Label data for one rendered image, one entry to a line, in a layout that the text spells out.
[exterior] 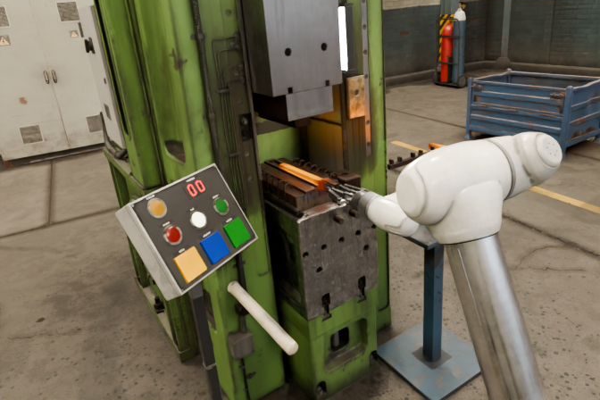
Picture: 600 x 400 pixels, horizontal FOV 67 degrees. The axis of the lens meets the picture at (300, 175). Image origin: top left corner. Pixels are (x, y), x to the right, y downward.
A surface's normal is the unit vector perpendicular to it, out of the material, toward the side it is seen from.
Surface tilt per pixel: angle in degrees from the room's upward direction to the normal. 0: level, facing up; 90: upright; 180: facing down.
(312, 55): 90
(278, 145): 90
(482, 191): 68
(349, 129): 90
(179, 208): 60
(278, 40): 90
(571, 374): 0
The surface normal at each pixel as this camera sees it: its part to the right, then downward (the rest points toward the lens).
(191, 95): 0.54, 0.25
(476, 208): 0.22, -0.04
